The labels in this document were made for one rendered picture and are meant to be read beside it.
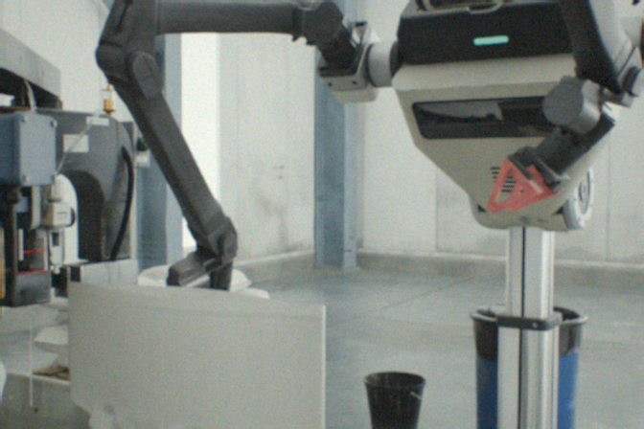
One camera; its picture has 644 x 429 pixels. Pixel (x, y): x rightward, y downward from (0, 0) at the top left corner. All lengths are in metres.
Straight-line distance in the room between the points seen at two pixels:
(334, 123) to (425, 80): 8.55
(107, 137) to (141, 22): 0.35
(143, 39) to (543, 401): 1.01
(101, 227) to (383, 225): 8.56
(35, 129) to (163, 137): 0.29
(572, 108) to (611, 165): 8.01
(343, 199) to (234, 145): 1.89
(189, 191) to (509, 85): 0.57
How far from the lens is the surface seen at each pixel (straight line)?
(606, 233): 9.12
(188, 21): 1.28
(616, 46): 1.12
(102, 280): 1.50
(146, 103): 1.26
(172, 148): 1.31
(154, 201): 7.40
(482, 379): 3.36
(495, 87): 1.38
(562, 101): 1.10
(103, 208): 1.50
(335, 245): 10.01
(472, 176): 1.53
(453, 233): 9.59
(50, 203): 1.35
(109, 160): 1.51
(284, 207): 9.40
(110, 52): 1.24
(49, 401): 2.02
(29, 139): 1.05
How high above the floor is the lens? 1.23
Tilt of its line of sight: 3 degrees down
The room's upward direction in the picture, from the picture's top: straight up
